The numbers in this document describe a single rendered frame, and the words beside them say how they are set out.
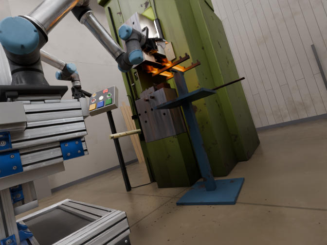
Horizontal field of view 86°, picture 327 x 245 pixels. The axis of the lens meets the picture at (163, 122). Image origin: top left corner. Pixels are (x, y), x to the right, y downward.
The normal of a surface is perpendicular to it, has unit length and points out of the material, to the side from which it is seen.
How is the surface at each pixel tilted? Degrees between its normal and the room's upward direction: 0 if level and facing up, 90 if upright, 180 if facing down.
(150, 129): 90
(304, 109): 90
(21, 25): 95
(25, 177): 90
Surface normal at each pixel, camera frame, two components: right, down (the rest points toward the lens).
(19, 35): 0.47, -0.10
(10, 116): 0.67, -0.24
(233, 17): -0.69, 0.14
